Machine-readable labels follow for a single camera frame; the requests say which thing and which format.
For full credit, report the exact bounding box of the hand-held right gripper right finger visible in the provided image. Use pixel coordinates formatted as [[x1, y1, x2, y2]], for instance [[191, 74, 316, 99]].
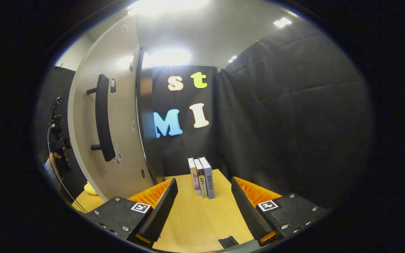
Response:
[[231, 176, 331, 246]]

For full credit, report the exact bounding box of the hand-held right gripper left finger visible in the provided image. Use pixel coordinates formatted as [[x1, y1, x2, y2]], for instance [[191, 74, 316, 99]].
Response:
[[85, 177, 179, 248]]

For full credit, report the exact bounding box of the black door handle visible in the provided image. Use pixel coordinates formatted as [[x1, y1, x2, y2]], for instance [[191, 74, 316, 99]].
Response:
[[86, 74, 116, 162]]

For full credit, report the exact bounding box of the grey cabinet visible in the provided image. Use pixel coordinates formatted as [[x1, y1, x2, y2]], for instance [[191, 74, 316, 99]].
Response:
[[135, 47, 165, 185]]

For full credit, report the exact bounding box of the light grey cabinet door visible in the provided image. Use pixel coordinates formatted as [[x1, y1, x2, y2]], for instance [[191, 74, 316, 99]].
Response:
[[68, 14, 155, 201]]

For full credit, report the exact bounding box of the pink book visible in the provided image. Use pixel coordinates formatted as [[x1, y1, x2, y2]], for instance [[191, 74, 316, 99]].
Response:
[[188, 157, 202, 197]]

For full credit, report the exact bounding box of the white book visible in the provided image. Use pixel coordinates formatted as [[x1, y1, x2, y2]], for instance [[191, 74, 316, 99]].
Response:
[[193, 158, 208, 199]]

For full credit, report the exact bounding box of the pale blue book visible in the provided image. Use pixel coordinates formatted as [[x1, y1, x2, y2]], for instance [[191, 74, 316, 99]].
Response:
[[199, 156, 216, 200]]

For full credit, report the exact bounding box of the cream plush toy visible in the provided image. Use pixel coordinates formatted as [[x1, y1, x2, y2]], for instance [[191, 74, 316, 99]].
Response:
[[84, 181, 98, 196]]

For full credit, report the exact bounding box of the black backdrop cloth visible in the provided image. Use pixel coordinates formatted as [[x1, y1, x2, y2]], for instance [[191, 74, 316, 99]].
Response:
[[36, 26, 375, 209]]

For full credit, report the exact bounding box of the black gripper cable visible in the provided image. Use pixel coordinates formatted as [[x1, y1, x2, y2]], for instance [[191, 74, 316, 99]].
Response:
[[47, 121, 88, 214]]

